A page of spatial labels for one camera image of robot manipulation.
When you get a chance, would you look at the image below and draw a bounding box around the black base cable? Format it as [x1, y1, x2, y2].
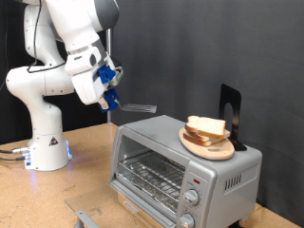
[0, 155, 28, 162]

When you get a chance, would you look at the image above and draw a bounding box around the black metal bookend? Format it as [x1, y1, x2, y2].
[218, 83, 248, 152]

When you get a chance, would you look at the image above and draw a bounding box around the white bread slice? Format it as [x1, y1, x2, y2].
[182, 132, 222, 147]
[183, 127, 232, 143]
[184, 115, 227, 140]

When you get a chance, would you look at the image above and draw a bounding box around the glass oven door with handle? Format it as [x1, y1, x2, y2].
[65, 180, 179, 228]

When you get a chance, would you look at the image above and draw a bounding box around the silver toaster oven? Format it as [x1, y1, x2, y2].
[108, 114, 263, 228]

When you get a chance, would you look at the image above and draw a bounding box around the black spatula with blue block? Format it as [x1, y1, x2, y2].
[98, 88, 158, 114]

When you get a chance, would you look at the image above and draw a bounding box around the round wooden cutting board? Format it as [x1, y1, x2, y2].
[178, 125, 236, 162]

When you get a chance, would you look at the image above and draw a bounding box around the vertical metal pole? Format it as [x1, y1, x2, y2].
[105, 28, 113, 124]

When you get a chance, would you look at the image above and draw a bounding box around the silver oven knob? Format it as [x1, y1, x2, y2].
[182, 189, 200, 207]
[178, 212, 196, 228]

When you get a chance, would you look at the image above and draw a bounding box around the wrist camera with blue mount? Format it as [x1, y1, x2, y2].
[97, 58, 124, 89]

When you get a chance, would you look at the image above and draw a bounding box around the base cable with silver connector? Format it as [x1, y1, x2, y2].
[0, 145, 31, 155]

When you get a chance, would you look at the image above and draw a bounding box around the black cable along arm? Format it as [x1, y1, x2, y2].
[27, 0, 67, 74]

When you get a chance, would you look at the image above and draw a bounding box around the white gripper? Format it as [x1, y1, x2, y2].
[70, 55, 113, 110]

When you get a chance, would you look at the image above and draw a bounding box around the wooden block under oven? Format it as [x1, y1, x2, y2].
[117, 191, 165, 228]

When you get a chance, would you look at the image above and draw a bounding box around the metal wire oven rack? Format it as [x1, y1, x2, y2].
[117, 150, 186, 213]

